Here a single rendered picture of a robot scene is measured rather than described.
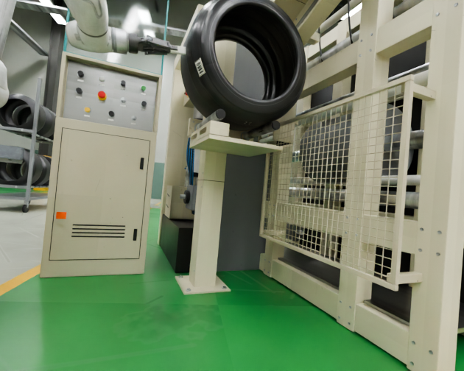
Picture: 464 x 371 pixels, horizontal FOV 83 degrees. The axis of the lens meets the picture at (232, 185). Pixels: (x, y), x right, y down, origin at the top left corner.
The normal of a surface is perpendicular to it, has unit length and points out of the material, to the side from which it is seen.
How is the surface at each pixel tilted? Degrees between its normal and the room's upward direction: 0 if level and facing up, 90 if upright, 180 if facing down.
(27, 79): 90
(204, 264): 90
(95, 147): 90
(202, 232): 90
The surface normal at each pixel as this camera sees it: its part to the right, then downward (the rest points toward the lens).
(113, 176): 0.38, 0.02
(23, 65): 0.16, 0.00
